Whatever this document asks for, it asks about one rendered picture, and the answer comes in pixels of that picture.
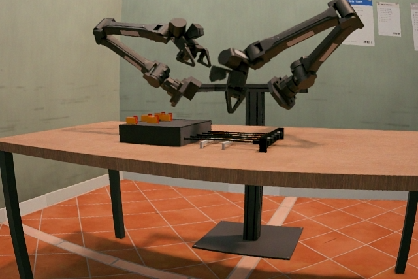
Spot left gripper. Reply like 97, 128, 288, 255
225, 72, 248, 114

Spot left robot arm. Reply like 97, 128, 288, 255
209, 0, 364, 106

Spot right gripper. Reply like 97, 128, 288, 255
176, 43, 212, 68

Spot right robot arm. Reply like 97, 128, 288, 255
93, 18, 204, 102

